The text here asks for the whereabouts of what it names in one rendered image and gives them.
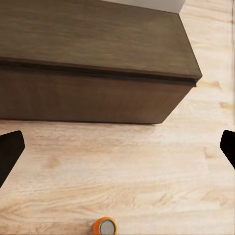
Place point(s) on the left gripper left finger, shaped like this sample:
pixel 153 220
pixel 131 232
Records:
pixel 11 147

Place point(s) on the cabinet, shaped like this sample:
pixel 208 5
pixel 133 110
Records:
pixel 92 60

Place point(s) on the can of soda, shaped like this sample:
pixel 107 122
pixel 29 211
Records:
pixel 105 226

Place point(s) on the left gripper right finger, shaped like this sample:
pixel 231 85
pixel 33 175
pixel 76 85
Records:
pixel 227 145

